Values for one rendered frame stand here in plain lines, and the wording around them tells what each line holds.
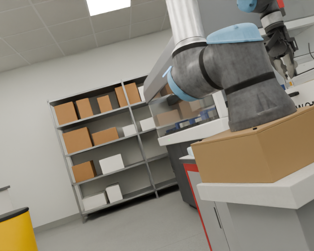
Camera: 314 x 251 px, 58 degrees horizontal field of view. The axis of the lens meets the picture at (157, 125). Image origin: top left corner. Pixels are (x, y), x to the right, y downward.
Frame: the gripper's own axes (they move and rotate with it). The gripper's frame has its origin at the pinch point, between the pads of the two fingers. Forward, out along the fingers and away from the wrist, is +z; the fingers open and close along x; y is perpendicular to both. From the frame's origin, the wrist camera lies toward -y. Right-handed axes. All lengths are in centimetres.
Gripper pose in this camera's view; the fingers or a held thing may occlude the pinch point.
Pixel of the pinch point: (287, 76)
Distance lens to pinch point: 120.0
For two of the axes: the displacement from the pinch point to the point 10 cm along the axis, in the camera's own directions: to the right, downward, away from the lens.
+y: 7.9, -2.2, 5.7
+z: 3.0, 9.5, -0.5
